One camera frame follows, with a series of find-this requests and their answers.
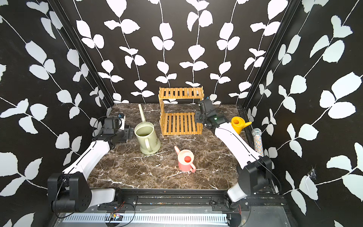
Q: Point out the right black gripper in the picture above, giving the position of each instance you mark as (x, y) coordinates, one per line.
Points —
(197, 114)

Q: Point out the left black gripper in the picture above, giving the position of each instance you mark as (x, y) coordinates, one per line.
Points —
(127, 133)

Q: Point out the wooden slatted shelf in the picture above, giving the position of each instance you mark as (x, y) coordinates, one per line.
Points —
(179, 123)

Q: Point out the yellow watering can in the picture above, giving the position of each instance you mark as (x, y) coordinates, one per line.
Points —
(238, 123)

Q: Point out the green watering can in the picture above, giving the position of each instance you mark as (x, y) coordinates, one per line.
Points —
(146, 135)

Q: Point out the pink watering can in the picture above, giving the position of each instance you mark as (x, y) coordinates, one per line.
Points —
(185, 160)

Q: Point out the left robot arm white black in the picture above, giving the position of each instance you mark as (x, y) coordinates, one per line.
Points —
(68, 191)

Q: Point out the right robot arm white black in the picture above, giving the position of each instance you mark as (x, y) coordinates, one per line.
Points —
(255, 171)

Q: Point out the sprinkles bottle silver cap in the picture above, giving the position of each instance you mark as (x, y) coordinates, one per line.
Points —
(257, 138)

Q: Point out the small circuit board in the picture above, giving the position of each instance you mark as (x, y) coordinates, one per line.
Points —
(115, 218)

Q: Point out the white perforated strip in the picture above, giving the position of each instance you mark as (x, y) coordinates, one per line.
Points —
(154, 218)

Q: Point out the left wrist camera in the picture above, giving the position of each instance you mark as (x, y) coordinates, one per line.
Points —
(121, 121)

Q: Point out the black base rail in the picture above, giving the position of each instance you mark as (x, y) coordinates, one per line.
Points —
(217, 200)

